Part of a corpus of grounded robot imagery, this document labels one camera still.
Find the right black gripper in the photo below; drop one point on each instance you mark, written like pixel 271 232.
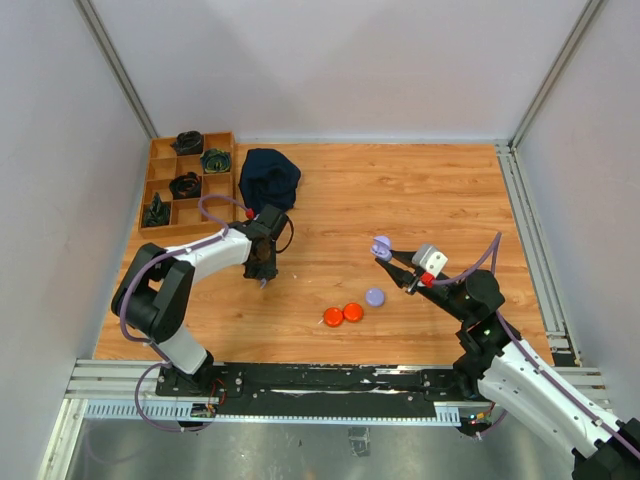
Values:
pixel 400 275

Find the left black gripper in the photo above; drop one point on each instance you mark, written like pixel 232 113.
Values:
pixel 269 271

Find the purple charging case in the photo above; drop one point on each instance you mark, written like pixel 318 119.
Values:
pixel 375 297
pixel 382 248

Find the orange earbud charging case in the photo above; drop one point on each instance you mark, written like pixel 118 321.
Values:
pixel 333 317

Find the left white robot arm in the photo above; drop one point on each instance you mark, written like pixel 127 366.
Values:
pixel 152 299

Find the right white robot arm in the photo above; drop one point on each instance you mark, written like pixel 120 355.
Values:
pixel 499 365

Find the dark blue cloth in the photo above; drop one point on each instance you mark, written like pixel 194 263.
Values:
pixel 268 177

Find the black rolled belt middle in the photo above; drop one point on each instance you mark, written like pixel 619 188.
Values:
pixel 186 186

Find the black rolled belt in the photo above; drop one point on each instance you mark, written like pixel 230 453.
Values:
pixel 186 186
pixel 188 143

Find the wooden compartment tray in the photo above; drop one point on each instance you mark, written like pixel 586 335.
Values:
pixel 189 216

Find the green patterned rolled belt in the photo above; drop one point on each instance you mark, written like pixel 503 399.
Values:
pixel 214 161

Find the dark folded belt bottom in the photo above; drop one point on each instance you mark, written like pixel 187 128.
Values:
pixel 156 214

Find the black rolled belt top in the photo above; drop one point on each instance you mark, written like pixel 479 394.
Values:
pixel 188 143

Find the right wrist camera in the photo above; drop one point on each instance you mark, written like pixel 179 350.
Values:
pixel 431 261

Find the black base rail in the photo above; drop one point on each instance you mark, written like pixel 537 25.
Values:
pixel 321 391

